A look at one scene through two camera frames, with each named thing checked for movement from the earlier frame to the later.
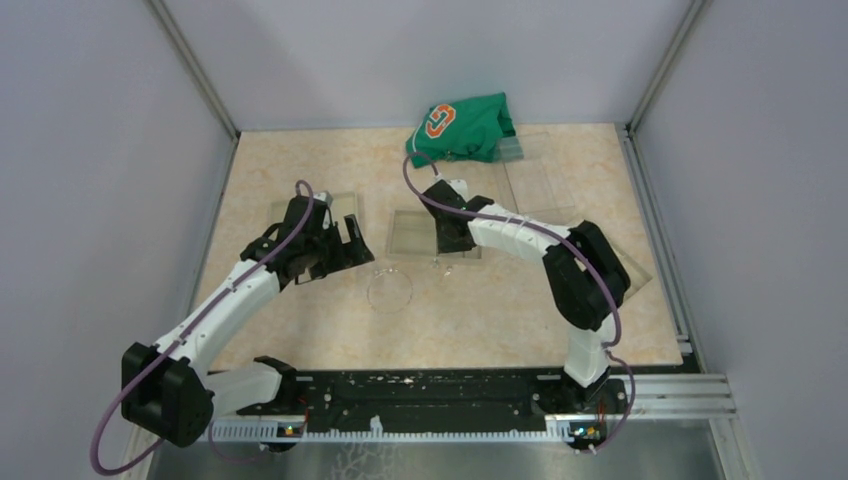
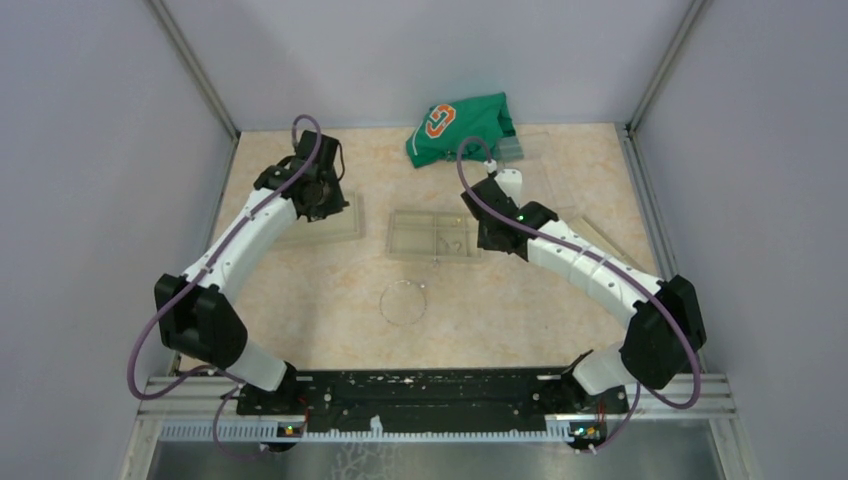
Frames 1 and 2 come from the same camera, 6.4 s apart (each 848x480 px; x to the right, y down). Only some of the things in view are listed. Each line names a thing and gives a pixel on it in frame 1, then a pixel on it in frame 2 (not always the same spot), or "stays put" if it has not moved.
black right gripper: x=444 y=246 → x=483 y=239
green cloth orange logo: x=468 y=130 stays put
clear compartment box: x=412 y=234 stays put
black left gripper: x=348 y=255 → x=338 y=203
